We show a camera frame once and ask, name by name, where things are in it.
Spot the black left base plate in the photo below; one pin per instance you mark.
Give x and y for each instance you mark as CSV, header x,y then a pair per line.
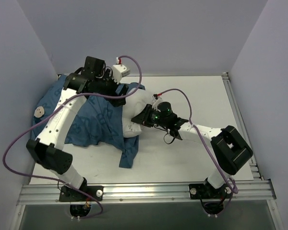
x,y
69,195

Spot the aluminium front rail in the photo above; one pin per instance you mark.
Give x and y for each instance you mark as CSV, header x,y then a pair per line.
x,y
48,194

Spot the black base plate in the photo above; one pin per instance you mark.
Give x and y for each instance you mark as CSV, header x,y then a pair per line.
x,y
206,191
69,195

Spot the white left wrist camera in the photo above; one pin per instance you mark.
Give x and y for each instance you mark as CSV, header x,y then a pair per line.
x,y
119,71

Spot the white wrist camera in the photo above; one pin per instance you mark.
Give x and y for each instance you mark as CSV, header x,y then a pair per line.
x,y
156,101
119,71

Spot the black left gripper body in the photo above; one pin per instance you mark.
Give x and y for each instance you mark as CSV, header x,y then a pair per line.
x,y
120,95

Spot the aluminium right side rail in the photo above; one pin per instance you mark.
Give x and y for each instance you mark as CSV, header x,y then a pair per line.
x,y
240,124

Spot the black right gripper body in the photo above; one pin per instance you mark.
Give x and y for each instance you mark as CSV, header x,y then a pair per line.
x,y
144,115

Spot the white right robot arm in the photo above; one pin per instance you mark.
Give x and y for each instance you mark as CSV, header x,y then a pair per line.
x,y
227,148

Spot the white pillow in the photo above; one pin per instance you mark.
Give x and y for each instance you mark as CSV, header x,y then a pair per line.
x,y
134,105

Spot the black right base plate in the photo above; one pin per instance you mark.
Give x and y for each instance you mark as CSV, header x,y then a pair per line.
x,y
206,191

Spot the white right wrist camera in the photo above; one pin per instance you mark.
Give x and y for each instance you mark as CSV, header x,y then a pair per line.
x,y
156,101

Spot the blue lettered pillowcase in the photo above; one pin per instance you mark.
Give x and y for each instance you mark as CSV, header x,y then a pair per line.
x,y
97,121

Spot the aluminium back rail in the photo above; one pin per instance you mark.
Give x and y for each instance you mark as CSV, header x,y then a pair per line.
x,y
170,75

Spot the aluminium rail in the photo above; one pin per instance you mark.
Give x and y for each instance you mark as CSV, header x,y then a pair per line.
x,y
240,124
48,194
170,75

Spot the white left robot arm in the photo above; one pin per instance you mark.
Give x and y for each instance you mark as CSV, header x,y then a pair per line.
x,y
94,79

